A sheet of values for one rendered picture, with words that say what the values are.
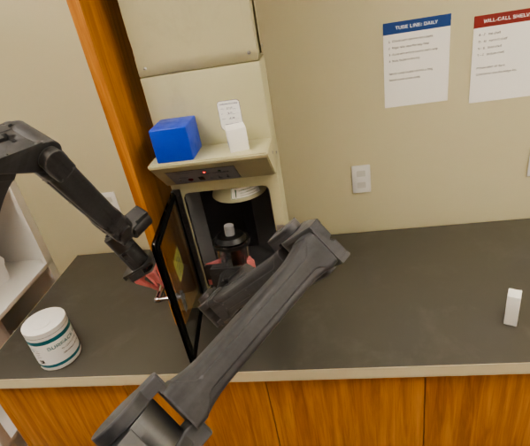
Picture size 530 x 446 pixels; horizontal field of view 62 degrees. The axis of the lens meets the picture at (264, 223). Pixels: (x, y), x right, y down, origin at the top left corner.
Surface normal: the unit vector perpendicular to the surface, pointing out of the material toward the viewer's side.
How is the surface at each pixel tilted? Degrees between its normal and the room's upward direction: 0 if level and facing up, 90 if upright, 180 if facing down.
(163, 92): 90
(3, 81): 90
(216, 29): 90
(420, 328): 0
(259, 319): 52
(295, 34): 90
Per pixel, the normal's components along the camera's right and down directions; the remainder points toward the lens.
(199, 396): 0.36, -0.29
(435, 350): -0.16, -0.86
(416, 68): -0.10, 0.50
